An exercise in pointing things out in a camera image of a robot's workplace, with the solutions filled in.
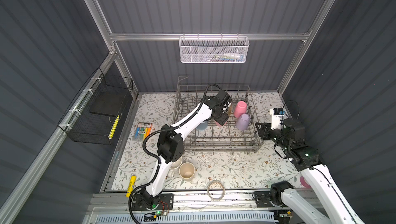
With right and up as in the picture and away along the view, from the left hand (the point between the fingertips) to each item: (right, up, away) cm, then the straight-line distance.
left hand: (220, 117), depth 90 cm
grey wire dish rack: (-21, +12, +22) cm, 33 cm away
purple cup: (+13, -3, -1) cm, 13 cm away
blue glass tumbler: (-11, -6, +4) cm, 13 cm away
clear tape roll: (0, -35, -13) cm, 38 cm away
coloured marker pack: (-50, -9, +10) cm, 51 cm away
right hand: (+18, -3, -17) cm, 25 cm away
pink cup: (-3, -3, -8) cm, 9 cm away
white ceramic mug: (-25, -27, -12) cm, 39 cm away
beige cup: (-19, -29, -7) cm, 36 cm away
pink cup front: (+13, +5, +5) cm, 15 cm away
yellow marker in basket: (-51, -3, -20) cm, 55 cm away
